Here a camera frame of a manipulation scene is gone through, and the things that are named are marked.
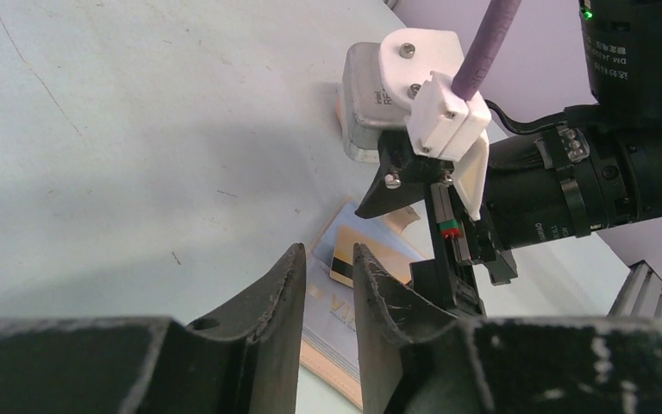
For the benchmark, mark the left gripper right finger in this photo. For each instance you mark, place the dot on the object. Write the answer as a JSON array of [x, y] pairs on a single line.
[[417, 358]]

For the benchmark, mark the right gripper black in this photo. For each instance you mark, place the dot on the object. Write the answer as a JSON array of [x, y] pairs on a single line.
[[459, 242]]

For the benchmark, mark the black VIP card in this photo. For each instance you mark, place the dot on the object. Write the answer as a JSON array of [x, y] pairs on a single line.
[[329, 318]]

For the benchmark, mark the aluminium frame rail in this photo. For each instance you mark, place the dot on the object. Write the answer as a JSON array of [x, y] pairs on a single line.
[[640, 295]]

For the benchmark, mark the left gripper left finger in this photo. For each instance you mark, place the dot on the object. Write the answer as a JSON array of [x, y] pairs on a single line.
[[242, 357]]

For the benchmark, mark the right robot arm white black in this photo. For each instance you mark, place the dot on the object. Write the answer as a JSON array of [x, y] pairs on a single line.
[[491, 184]]

